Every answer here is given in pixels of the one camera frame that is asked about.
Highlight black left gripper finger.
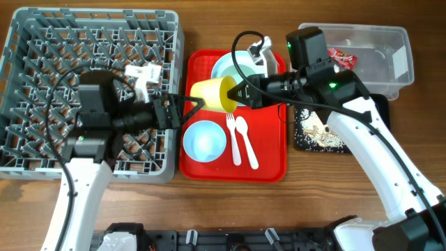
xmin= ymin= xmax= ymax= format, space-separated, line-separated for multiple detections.
xmin=174 ymin=94 xmax=205 ymax=108
xmin=178 ymin=100 xmax=205 ymax=129

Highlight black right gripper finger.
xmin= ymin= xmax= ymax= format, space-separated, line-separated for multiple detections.
xmin=228 ymin=80 xmax=249 ymax=94
xmin=227 ymin=89 xmax=250 ymax=107

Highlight yellow plastic cup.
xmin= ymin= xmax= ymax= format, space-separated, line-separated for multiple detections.
xmin=190 ymin=76 xmax=238 ymax=114

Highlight light blue bowl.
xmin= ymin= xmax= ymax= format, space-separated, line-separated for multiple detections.
xmin=183 ymin=120 xmax=227 ymax=162

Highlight rice and food scraps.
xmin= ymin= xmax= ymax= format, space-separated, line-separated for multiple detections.
xmin=300 ymin=109 xmax=344 ymax=149

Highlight red snack wrapper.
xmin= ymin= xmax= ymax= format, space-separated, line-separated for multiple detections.
xmin=328 ymin=47 xmax=357 ymax=70

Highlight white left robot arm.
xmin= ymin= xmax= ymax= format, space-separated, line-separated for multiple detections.
xmin=42 ymin=70 xmax=210 ymax=250

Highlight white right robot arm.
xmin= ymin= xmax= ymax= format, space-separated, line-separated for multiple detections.
xmin=227 ymin=26 xmax=445 ymax=250

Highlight grey dishwasher rack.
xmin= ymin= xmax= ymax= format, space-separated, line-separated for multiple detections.
xmin=1 ymin=8 xmax=185 ymax=180

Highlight white plastic fork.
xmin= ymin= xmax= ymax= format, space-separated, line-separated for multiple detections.
xmin=226 ymin=114 xmax=242 ymax=166

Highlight light blue plate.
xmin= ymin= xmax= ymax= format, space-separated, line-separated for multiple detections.
xmin=210 ymin=51 xmax=258 ymax=83

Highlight white plastic spoon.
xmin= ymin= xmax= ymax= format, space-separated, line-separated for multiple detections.
xmin=236 ymin=116 xmax=259 ymax=169

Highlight red plastic tray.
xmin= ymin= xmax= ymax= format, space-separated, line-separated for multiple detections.
xmin=178 ymin=50 xmax=287 ymax=183

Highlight black plastic bin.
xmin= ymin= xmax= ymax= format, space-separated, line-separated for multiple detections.
xmin=293 ymin=93 xmax=390 ymax=154

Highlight clear plastic bin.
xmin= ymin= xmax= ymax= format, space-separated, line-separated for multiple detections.
xmin=299 ymin=23 xmax=415 ymax=100

